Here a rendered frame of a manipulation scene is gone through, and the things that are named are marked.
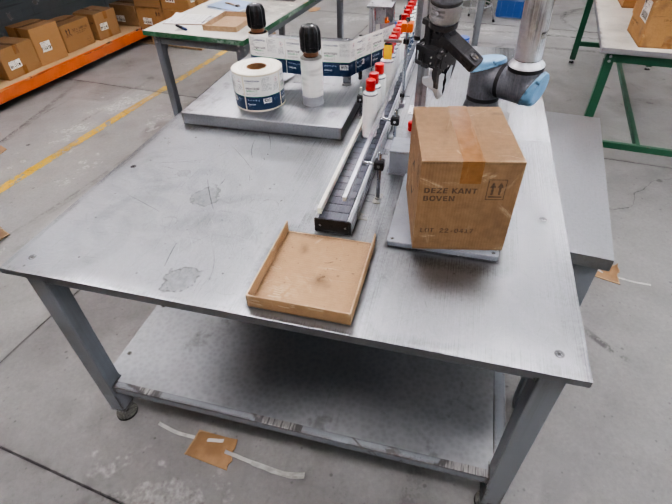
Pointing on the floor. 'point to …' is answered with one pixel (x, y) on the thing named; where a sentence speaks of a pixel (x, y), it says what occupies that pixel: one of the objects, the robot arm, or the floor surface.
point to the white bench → (285, 12)
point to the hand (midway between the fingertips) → (440, 95)
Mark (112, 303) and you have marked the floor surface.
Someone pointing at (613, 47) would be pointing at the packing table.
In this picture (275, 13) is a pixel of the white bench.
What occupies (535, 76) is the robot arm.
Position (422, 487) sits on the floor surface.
